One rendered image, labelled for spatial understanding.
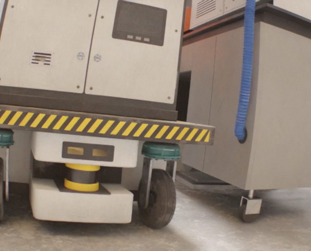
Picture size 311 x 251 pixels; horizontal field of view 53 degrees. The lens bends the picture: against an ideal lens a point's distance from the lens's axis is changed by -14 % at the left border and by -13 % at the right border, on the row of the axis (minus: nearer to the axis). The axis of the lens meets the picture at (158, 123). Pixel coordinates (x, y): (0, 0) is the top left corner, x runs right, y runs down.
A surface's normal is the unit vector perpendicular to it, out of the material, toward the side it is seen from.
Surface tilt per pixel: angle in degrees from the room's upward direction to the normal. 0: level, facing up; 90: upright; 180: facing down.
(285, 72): 90
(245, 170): 90
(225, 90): 90
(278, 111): 90
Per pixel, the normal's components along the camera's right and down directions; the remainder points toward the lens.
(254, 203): 0.30, 0.07
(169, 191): 0.42, -0.40
